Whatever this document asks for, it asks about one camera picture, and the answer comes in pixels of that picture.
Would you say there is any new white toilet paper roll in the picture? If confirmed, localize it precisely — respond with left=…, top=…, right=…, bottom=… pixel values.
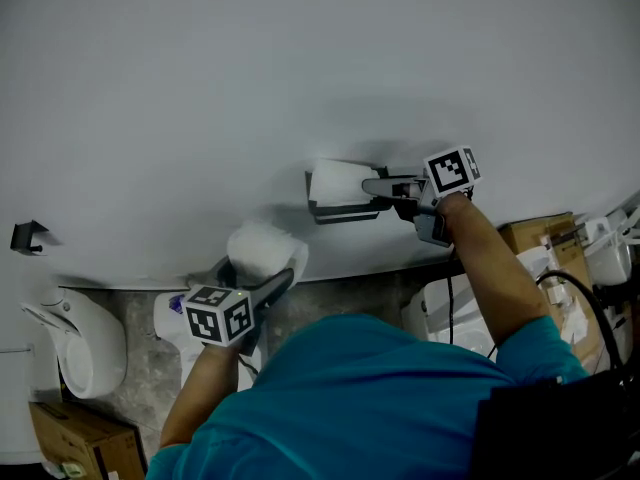
left=226, top=220, right=310, bottom=285

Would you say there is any white ceramic toilet tank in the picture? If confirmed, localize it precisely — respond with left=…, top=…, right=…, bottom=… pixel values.
left=400, top=266, right=497, bottom=360

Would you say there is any black toilet paper holder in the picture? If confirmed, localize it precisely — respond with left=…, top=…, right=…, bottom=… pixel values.
left=304, top=165, right=395, bottom=226

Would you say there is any person's teal shirt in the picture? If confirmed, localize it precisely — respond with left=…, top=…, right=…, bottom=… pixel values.
left=144, top=312, right=592, bottom=480

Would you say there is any white toilet bowl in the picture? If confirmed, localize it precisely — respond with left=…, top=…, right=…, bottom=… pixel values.
left=19, top=287, right=128, bottom=401

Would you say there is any old white toilet paper roll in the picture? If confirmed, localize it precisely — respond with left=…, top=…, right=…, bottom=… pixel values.
left=309, top=158, right=381, bottom=208

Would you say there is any thick black cable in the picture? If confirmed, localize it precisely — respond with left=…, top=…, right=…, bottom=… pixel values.
left=534, top=269, right=626, bottom=375

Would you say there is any small black wall holder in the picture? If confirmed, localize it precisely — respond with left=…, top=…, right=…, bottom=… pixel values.
left=9, top=219, right=52, bottom=256

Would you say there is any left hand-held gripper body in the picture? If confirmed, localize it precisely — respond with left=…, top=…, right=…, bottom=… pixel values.
left=182, top=284, right=263, bottom=358

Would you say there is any person's right forearm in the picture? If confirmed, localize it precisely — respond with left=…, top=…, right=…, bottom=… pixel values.
left=436, top=190, right=552, bottom=353

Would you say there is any black backpack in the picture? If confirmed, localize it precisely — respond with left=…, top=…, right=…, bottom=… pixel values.
left=468, top=367, right=640, bottom=480

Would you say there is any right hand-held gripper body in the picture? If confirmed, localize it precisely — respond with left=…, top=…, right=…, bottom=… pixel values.
left=392, top=146, right=482, bottom=247

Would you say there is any tall brown cardboard box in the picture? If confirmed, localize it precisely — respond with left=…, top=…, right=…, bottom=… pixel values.
left=496, top=211, right=601, bottom=369

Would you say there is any person's left forearm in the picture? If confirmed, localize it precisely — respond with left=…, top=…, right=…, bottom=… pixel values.
left=158, top=340, right=242, bottom=450

